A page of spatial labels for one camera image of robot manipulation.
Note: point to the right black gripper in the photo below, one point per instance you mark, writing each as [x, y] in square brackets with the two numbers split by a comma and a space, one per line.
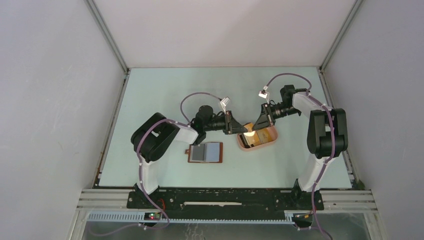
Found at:
[265, 120]

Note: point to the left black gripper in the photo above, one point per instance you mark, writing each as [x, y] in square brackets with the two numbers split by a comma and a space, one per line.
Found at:
[231, 126]

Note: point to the gold VIP card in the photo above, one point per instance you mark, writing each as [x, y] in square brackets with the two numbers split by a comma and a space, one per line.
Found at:
[264, 136]
[251, 137]

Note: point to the pink oval tray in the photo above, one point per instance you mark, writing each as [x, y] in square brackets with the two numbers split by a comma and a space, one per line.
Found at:
[243, 147]

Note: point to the brown leather card holder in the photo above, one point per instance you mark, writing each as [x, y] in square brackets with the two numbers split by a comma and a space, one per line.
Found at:
[213, 153]

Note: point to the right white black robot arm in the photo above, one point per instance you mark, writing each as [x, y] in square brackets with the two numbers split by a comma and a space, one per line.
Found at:
[327, 135]

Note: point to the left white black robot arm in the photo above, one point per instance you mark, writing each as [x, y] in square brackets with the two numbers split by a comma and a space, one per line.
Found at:
[154, 137]

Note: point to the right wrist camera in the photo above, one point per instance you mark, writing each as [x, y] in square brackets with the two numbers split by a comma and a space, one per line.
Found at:
[264, 93]

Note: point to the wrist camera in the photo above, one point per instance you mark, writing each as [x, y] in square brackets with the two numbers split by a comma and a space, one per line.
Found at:
[264, 93]
[224, 103]

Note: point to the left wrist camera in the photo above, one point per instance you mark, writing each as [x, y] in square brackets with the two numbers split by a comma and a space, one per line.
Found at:
[224, 103]

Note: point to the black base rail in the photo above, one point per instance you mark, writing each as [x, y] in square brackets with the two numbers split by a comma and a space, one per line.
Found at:
[239, 204]

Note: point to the aluminium frame rail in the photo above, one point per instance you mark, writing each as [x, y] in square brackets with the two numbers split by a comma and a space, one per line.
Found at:
[101, 23]

